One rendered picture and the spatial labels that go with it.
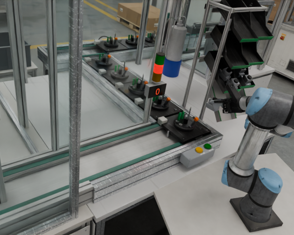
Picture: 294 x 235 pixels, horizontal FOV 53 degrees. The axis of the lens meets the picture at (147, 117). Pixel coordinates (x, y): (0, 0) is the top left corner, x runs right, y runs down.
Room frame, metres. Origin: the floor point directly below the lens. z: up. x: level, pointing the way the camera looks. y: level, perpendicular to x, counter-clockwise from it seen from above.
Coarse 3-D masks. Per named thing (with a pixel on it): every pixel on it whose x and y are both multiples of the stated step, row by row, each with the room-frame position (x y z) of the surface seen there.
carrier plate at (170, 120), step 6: (168, 120) 1.56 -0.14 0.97; (162, 126) 1.51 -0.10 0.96; (168, 126) 1.50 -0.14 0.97; (198, 126) 1.55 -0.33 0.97; (204, 126) 1.56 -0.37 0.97; (174, 132) 1.44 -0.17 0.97; (180, 132) 1.45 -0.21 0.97; (186, 132) 1.46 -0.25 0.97; (192, 132) 1.47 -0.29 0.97; (198, 132) 1.49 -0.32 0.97; (204, 132) 1.50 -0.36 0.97; (180, 138) 1.39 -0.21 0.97; (186, 138) 1.40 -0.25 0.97; (192, 138) 1.42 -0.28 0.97
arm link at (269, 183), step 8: (264, 168) 1.08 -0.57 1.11; (256, 176) 1.02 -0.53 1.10; (264, 176) 1.01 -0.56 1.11; (272, 176) 1.03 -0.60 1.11; (256, 184) 1.00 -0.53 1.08; (264, 184) 0.98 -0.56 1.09; (272, 184) 0.98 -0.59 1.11; (280, 184) 0.99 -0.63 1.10; (248, 192) 1.00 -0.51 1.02; (256, 192) 0.98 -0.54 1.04; (264, 192) 0.98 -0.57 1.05; (272, 192) 0.97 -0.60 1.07; (256, 200) 0.98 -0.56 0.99; (264, 200) 0.97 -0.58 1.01; (272, 200) 0.98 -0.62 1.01
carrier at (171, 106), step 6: (162, 96) 1.87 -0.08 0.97; (156, 102) 1.73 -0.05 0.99; (162, 102) 1.75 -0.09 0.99; (168, 102) 1.80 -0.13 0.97; (156, 108) 1.66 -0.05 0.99; (162, 108) 1.67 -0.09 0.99; (168, 108) 1.71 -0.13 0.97; (174, 108) 1.73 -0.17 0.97; (180, 108) 1.74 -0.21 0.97; (150, 114) 1.60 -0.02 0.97; (156, 114) 1.61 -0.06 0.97; (162, 114) 1.62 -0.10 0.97; (168, 114) 1.64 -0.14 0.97; (174, 114) 1.66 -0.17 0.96; (156, 120) 1.56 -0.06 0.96
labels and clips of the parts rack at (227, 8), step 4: (212, 4) 1.79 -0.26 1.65; (216, 4) 1.77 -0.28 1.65; (220, 4) 1.76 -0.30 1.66; (204, 8) 1.83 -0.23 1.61; (212, 8) 1.87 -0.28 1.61; (216, 8) 1.89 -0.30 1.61; (224, 8) 1.73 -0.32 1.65; (228, 8) 1.71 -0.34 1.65; (212, 12) 1.87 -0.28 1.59; (216, 12) 1.90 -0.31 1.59; (232, 16) 1.69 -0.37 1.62; (204, 32) 1.83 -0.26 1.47; (208, 36) 1.88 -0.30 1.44; (200, 60) 1.87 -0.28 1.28
